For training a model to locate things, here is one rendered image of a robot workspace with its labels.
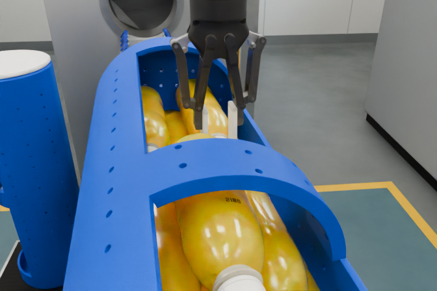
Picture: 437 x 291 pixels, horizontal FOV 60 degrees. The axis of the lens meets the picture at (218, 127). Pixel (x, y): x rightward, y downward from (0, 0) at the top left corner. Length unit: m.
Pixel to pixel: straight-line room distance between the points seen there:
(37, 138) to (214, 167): 1.07
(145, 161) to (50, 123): 1.03
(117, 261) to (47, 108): 1.09
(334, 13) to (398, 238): 3.72
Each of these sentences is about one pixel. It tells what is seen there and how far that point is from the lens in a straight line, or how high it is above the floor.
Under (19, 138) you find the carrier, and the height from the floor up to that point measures 0.83.
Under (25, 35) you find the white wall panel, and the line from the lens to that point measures 5.44.
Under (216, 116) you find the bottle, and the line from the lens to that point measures 0.62.
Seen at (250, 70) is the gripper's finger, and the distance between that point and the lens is 0.55.
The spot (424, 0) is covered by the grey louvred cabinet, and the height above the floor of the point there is 1.03.
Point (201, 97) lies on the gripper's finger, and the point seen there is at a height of 1.20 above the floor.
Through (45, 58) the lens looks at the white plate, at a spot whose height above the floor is 1.04.
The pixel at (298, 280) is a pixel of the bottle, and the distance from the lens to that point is 0.38.
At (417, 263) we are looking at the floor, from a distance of 2.14.
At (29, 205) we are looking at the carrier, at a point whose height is 0.57.
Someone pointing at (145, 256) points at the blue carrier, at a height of 1.22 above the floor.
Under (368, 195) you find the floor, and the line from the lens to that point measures 2.47.
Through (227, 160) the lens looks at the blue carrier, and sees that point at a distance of 0.34.
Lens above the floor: 1.42
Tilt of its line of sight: 28 degrees down
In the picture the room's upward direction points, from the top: straight up
